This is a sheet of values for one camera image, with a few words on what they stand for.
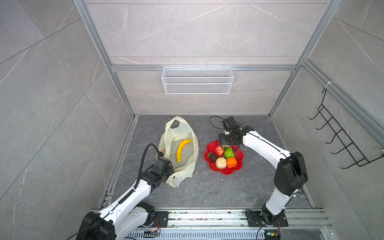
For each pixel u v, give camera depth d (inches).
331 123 28.4
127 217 21.5
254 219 28.7
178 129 37.3
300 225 29.0
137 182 21.3
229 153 36.1
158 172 25.1
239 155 36.5
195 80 39.7
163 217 28.8
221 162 34.1
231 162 34.6
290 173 18.3
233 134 25.3
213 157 35.5
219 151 36.4
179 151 37.8
